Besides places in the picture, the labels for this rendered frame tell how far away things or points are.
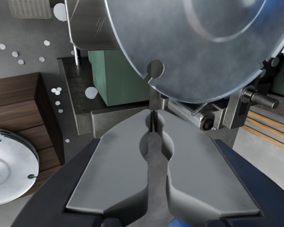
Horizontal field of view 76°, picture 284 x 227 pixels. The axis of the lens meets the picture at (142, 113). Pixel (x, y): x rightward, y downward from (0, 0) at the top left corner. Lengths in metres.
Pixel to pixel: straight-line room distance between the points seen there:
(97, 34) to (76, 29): 0.02
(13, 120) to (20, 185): 0.24
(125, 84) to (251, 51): 0.21
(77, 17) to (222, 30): 0.16
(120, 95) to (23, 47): 0.69
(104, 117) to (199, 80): 0.20
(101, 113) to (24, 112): 0.36
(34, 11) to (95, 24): 0.62
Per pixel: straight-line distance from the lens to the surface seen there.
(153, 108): 0.38
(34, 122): 0.70
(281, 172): 1.87
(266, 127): 1.48
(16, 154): 0.72
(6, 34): 0.98
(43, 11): 0.80
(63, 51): 0.98
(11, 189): 0.82
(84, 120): 0.40
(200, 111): 0.27
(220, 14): 0.25
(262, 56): 0.34
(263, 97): 0.37
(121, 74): 0.35
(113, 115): 0.38
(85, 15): 0.19
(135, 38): 0.20
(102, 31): 0.19
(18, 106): 0.68
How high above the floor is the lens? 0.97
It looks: 54 degrees down
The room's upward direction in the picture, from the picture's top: 137 degrees clockwise
